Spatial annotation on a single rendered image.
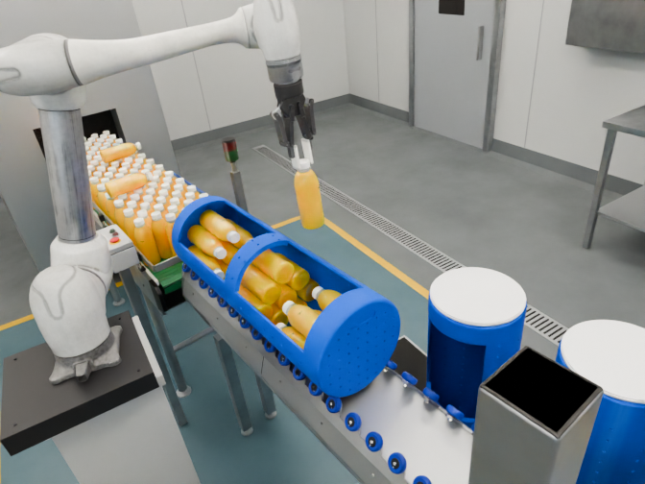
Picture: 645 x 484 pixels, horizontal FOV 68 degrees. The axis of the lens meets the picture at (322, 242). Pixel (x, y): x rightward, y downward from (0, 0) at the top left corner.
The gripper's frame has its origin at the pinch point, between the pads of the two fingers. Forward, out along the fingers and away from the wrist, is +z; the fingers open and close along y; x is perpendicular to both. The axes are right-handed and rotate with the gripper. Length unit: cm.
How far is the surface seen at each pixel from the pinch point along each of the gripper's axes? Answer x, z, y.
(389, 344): -35, 44, -8
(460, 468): -65, 57, -17
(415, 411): -48, 57, -13
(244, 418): 50, 134, -26
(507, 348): -52, 58, 23
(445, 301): -34, 47, 18
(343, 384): -35, 46, -24
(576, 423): -97, -21, -50
